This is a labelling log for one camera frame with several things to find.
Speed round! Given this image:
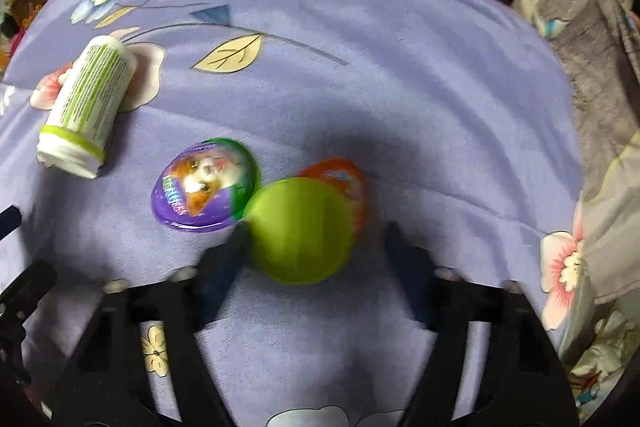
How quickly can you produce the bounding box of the lime green plastic egg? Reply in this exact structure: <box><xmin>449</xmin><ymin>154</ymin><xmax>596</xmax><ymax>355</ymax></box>
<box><xmin>244</xmin><ymin>177</ymin><xmax>357</xmax><ymax>286</ymax></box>

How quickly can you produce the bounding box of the white bottle with green print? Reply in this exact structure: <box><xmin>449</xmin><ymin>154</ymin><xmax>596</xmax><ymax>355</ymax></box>
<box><xmin>36</xmin><ymin>35</ymin><xmax>132</xmax><ymax>180</ymax></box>

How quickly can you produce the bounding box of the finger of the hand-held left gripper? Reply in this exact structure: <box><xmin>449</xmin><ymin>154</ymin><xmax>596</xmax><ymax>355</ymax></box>
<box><xmin>0</xmin><ymin>259</ymin><xmax>58</xmax><ymax>306</ymax></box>
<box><xmin>0</xmin><ymin>206</ymin><xmax>23</xmax><ymax>241</ymax></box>

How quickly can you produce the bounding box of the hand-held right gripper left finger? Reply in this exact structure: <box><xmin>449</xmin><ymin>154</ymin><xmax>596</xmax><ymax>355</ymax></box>
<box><xmin>50</xmin><ymin>222</ymin><xmax>252</xmax><ymax>427</ymax></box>

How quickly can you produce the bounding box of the purple floral blanket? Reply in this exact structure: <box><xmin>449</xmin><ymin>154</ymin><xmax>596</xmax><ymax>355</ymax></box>
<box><xmin>0</xmin><ymin>0</ymin><xmax>589</xmax><ymax>427</ymax></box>

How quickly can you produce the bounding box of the orange plastic egg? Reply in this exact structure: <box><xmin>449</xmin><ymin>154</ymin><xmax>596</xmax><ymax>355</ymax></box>
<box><xmin>299</xmin><ymin>158</ymin><xmax>370</xmax><ymax>249</ymax></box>

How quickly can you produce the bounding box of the purple and green plastic egg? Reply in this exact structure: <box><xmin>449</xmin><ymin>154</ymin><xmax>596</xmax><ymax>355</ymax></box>
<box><xmin>151</xmin><ymin>137</ymin><xmax>262</xmax><ymax>234</ymax></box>

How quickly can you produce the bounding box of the grey floral cloth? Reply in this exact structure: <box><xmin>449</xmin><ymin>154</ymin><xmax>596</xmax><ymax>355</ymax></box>
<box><xmin>510</xmin><ymin>0</ymin><xmax>640</xmax><ymax>424</ymax></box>

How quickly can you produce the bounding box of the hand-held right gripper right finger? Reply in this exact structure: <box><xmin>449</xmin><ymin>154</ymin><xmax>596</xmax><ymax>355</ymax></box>
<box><xmin>382</xmin><ymin>222</ymin><xmax>581</xmax><ymax>427</ymax></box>

